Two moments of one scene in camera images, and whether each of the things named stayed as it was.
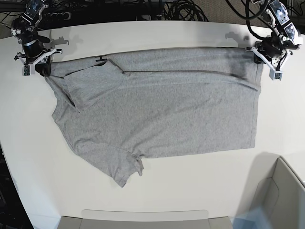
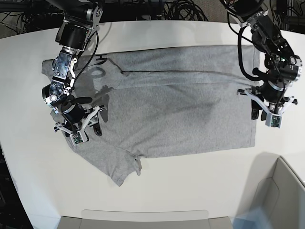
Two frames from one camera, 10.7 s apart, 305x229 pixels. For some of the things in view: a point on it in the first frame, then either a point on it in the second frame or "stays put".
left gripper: x=272 y=52 → x=271 y=96
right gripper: x=34 y=52 → x=76 y=119
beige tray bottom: x=145 y=219 stays put
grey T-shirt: x=120 y=108 stays put
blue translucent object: x=255 y=218 stays put
